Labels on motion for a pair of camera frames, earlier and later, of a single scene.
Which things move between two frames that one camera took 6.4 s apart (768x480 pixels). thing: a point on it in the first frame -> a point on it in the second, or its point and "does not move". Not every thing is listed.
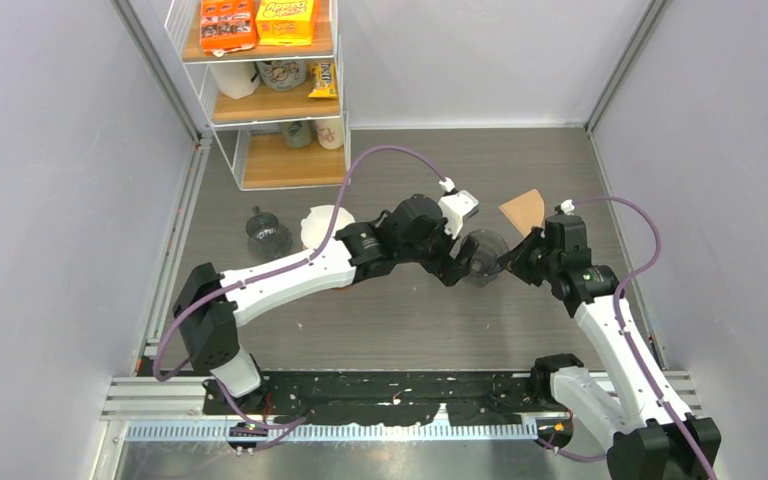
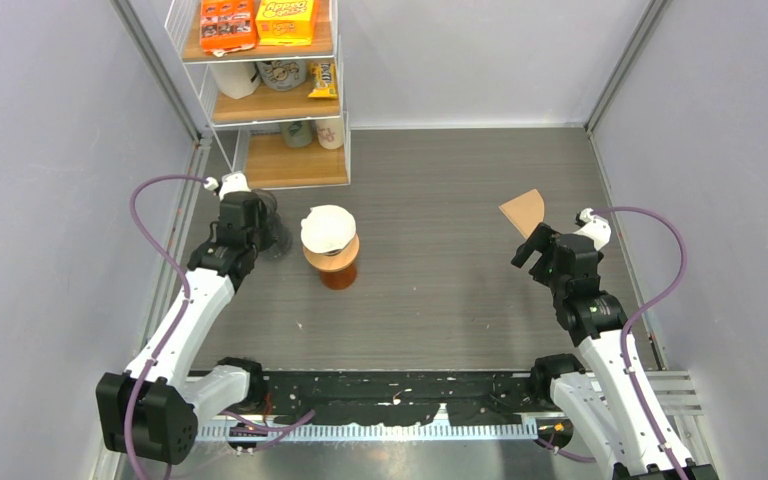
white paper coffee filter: [316, 225] does not move
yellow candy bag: [323, 78] does not move
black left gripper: [455, 268] -> [265, 236]
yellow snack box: [285, 22] does not move
